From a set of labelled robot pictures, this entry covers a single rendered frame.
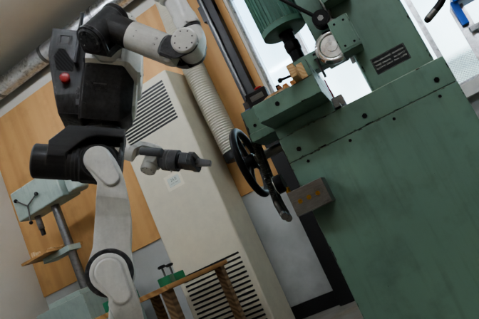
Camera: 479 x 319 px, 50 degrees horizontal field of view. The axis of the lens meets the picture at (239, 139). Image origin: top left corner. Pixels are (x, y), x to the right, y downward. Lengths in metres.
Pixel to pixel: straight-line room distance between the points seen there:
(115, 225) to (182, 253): 1.75
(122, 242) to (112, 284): 0.13
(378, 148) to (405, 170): 0.11
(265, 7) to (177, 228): 1.80
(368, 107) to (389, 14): 0.36
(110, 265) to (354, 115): 0.88
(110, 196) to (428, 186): 0.97
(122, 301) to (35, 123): 3.09
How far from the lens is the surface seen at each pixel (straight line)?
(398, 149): 1.66
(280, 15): 1.95
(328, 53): 1.82
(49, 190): 3.75
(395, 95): 1.68
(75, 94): 1.72
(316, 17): 1.83
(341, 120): 1.68
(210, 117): 3.33
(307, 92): 1.55
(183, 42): 1.50
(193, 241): 3.30
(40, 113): 4.48
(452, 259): 1.68
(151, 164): 2.11
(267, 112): 1.57
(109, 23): 1.62
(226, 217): 3.17
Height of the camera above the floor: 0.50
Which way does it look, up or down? 12 degrees up
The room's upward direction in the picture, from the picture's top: 25 degrees counter-clockwise
